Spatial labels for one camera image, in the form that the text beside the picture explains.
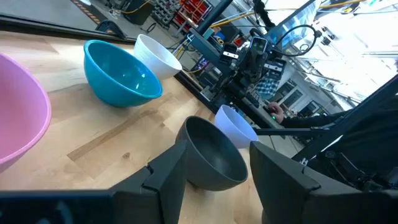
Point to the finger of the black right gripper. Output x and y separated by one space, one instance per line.
229 52
275 71

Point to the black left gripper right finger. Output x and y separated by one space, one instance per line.
295 193

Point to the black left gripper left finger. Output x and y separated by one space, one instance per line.
155 199

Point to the pale blue bowl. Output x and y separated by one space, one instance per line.
236 127

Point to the white bowl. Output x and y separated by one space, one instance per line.
155 59

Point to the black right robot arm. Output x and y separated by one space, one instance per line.
239 90

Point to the person's forearm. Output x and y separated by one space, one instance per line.
311 119

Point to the checkered cloth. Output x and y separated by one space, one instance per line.
267 88

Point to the black pole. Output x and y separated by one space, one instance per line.
214 15

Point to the person's hand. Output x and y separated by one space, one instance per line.
276 112

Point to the red storage rack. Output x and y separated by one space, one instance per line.
194 9

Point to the computer monitor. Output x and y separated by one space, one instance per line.
295 18

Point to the dark grey bowl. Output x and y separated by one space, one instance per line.
214 155

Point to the grey storage rack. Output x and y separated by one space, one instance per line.
164 11

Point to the person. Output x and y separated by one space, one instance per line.
373 133

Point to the teal bowl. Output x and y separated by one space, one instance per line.
118 74

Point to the pink bowl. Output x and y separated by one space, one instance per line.
21 118

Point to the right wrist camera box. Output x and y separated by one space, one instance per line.
258 45

